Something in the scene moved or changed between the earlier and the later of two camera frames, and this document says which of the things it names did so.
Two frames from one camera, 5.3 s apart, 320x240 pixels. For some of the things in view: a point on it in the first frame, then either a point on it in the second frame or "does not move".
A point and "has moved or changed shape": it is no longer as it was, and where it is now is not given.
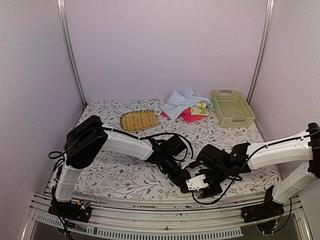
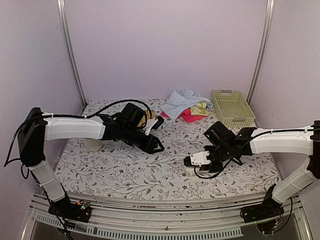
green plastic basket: (231, 109) does not move
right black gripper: (206, 194) -> (219, 168)
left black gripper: (180, 179) -> (152, 143)
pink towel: (186, 116) does not move
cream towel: (181, 194) has moved or changed shape
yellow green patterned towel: (199, 109) does not move
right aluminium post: (267, 27) does not move
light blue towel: (179, 99) does not move
